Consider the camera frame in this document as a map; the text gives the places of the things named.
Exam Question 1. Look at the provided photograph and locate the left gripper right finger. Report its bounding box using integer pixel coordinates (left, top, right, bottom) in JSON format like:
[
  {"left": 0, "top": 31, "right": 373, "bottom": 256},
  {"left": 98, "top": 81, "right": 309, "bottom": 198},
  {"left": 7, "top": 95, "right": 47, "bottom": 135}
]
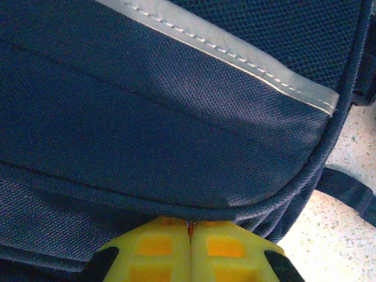
[{"left": 189, "top": 219, "right": 307, "bottom": 282}]

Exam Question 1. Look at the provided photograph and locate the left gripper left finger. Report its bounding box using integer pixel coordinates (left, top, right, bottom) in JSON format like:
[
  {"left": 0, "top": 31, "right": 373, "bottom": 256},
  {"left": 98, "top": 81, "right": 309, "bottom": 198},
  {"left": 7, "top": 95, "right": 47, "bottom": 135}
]
[{"left": 83, "top": 216, "right": 192, "bottom": 282}]

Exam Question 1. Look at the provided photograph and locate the navy blue backpack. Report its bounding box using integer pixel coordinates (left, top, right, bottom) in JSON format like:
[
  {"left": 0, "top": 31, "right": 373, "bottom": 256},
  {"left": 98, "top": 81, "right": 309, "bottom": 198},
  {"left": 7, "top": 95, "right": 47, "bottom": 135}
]
[{"left": 0, "top": 0, "right": 376, "bottom": 282}]

